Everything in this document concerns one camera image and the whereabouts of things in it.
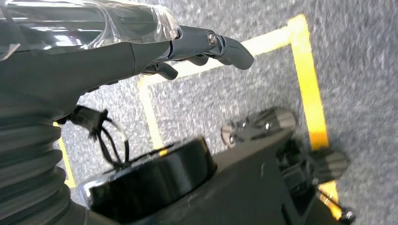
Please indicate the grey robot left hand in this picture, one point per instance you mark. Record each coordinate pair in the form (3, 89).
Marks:
(62, 71)

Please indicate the yellow floor tape outline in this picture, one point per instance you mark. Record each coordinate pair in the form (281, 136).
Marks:
(67, 161)
(307, 93)

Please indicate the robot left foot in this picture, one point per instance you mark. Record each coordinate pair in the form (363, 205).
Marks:
(280, 119)

